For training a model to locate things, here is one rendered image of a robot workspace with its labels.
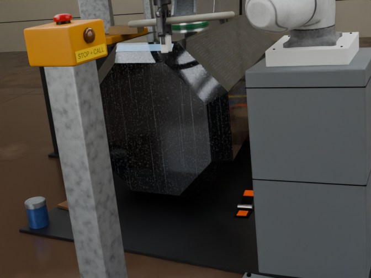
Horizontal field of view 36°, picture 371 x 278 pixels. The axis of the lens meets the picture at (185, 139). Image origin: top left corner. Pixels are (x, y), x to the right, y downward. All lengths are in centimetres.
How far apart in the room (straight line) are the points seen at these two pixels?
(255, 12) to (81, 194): 86
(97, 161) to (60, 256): 139
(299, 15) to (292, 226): 76
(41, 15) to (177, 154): 725
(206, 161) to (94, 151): 148
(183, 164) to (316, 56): 103
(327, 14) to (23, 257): 164
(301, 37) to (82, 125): 104
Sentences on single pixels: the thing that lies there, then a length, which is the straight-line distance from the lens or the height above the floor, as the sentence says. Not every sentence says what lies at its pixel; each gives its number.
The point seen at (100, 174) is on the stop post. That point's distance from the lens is 128.
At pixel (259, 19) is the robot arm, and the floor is 98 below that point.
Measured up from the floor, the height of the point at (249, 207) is 4.
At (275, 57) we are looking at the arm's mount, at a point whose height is 83.
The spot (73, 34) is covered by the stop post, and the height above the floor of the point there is 106.
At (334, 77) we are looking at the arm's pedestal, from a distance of 192.
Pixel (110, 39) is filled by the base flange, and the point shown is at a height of 77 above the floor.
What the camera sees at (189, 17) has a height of 95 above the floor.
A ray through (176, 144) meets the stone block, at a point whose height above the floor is 35.
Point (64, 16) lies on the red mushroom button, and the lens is 122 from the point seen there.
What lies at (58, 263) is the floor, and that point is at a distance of 257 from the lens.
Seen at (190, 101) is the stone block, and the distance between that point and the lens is 264.
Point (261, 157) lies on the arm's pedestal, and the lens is 206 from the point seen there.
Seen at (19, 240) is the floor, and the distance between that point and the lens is 286.
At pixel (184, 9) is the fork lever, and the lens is 306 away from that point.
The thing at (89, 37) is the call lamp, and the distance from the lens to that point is 119.
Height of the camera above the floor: 118
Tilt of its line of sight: 17 degrees down
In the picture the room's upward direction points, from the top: 6 degrees counter-clockwise
